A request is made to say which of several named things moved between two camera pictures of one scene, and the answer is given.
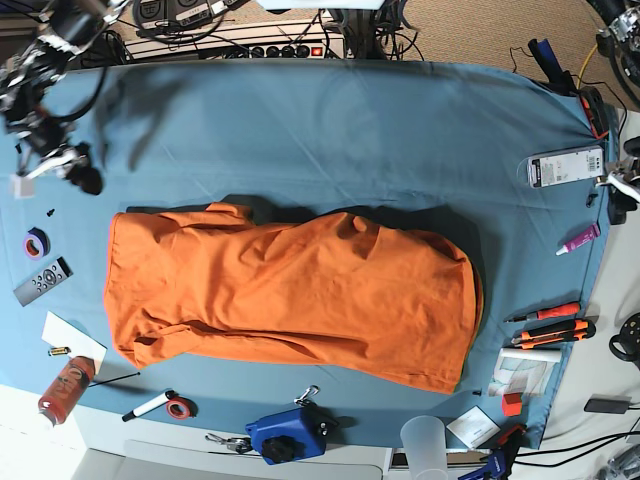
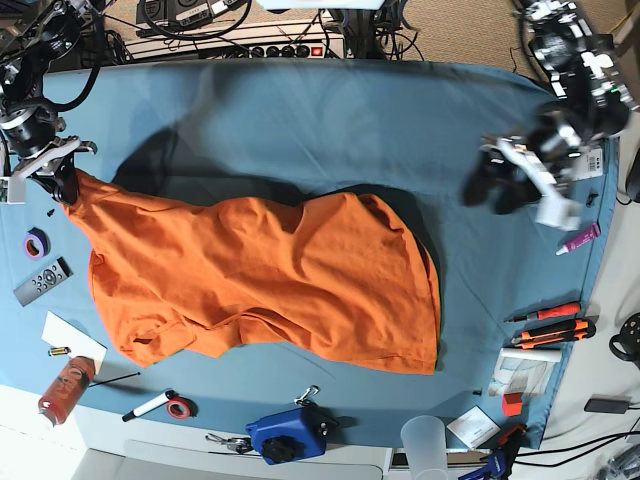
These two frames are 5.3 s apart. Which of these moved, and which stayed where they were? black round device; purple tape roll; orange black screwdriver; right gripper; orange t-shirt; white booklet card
Moved: orange t-shirt; right gripper
Stayed: white booklet card; purple tape roll; black round device; orange black screwdriver
